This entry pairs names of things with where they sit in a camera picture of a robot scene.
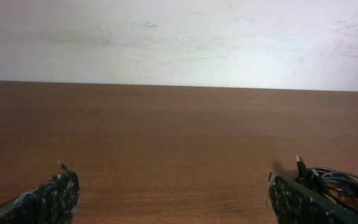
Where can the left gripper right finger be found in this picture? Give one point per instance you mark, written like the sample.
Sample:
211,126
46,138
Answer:
315,196

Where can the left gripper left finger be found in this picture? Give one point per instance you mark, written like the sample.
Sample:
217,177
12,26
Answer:
53,202

